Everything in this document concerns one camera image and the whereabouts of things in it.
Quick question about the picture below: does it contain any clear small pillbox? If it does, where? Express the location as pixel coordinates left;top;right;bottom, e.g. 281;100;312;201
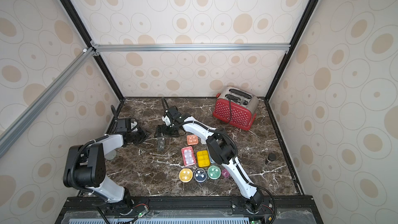
157;137;165;151

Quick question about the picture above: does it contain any orange pillbox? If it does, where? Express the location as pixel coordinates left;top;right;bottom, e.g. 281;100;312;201
187;135;199;146

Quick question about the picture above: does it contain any red pillbox clear lid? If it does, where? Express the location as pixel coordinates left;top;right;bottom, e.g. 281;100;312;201
181;146;196;167

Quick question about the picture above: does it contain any white pillbox with amber lid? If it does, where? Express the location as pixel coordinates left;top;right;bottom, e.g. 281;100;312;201
197;150;211;168

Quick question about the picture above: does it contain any yellow round pillbox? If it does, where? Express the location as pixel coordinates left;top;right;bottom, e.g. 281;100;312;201
179;168;193;183

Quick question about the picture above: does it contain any dark blue round pillbox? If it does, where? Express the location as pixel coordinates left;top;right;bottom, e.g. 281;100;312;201
193;168;207;183

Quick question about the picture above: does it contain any green round pillbox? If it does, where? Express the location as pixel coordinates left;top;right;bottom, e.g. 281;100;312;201
207;165;221;180

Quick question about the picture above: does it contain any purple pillbox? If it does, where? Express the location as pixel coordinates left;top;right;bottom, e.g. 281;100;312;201
221;169;230;178

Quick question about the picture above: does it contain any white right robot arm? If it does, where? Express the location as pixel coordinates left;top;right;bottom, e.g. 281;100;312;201
161;97;277;214

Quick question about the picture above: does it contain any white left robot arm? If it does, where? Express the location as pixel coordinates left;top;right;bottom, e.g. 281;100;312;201
63;105;148;211

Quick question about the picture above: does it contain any red and silver toaster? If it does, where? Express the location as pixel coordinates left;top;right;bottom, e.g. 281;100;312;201
212;86;259;131

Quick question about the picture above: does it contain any small black cap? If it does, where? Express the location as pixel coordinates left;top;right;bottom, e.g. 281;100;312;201
266;153;277;164

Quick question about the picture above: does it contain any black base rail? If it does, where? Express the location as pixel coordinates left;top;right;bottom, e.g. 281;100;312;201
56;196;323;224

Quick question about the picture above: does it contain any aluminium frame crossbar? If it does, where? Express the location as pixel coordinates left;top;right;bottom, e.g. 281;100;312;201
93;43;291;52

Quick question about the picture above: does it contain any aluminium frame side bar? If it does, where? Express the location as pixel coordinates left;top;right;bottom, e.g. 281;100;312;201
1;47;94;156

